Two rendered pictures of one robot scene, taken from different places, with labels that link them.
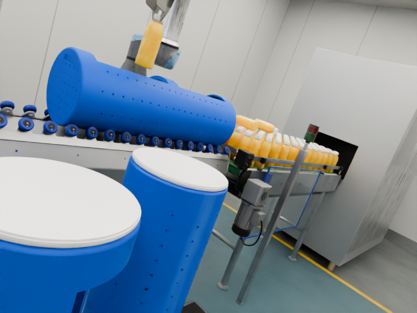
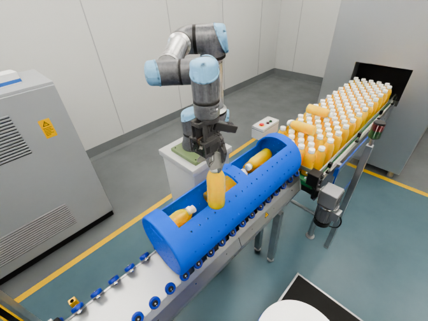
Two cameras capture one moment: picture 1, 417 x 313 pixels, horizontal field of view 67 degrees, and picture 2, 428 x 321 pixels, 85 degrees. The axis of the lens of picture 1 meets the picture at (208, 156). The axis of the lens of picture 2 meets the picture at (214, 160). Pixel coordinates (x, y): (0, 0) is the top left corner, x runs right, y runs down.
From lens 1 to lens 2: 0.95 m
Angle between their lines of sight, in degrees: 27
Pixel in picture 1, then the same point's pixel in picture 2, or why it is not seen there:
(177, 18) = not seen: hidden behind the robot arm
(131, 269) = not seen: outside the picture
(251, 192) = (327, 201)
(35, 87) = (113, 107)
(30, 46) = (92, 80)
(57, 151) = (182, 294)
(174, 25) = not seen: hidden behind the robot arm
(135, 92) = (218, 224)
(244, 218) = (323, 217)
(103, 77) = (190, 241)
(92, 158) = (206, 275)
